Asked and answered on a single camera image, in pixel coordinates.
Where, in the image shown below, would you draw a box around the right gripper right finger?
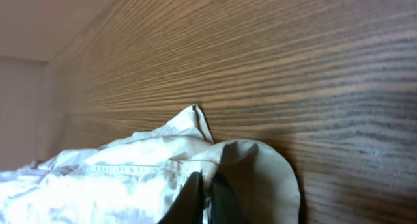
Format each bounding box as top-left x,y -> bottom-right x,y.
210,173 -> 251,224

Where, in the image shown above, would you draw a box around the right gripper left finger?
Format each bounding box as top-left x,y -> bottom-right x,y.
158,172 -> 204,224

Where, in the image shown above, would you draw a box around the beige shorts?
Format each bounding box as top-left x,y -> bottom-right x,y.
1,105 -> 301,223

